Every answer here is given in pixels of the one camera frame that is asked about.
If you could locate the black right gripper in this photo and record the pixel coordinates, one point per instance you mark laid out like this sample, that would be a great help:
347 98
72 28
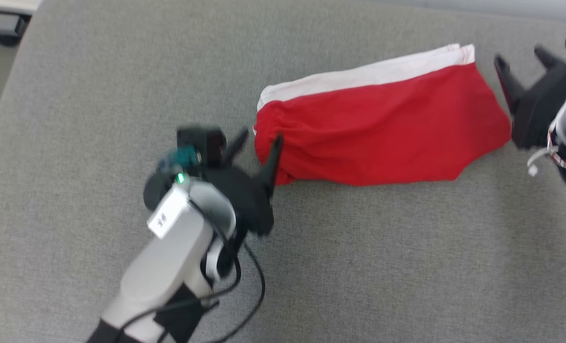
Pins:
544 105

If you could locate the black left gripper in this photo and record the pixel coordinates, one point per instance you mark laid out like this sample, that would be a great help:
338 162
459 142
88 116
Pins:
244 200

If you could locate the red shorts white side panels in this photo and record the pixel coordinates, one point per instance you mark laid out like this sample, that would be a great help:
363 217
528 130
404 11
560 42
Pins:
382 128

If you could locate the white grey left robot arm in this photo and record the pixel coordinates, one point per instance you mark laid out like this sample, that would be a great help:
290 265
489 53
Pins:
168 271

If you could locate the grey fabric sofa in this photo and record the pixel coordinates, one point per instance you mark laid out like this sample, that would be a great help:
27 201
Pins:
359 262

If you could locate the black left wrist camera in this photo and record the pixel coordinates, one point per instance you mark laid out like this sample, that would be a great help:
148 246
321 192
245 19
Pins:
202 143

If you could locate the teal left camera connector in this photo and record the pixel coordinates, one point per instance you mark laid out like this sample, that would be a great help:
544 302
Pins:
180 157

